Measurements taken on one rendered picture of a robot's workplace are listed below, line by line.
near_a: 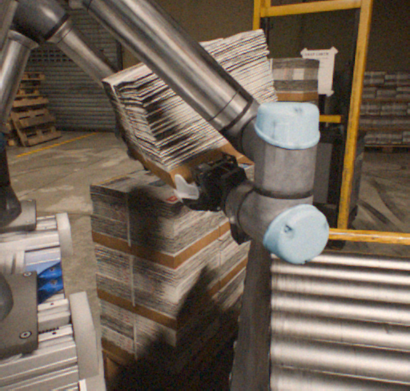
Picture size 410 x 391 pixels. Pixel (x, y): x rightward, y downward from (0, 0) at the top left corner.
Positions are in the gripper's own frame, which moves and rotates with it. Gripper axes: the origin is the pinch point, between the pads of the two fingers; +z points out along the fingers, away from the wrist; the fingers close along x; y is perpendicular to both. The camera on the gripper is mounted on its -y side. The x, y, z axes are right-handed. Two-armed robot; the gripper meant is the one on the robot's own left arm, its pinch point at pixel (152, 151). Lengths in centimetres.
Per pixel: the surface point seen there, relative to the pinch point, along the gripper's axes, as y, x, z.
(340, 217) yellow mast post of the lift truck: -122, 119, -78
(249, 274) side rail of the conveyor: -19.0, -0.4, 44.9
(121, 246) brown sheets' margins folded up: -30.2, -19.8, -16.1
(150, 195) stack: -14.2, -5.1, -5.9
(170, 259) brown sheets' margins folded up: -33.7, -8.7, 1.7
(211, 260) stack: -50, 6, -9
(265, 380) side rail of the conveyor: -15, -12, 69
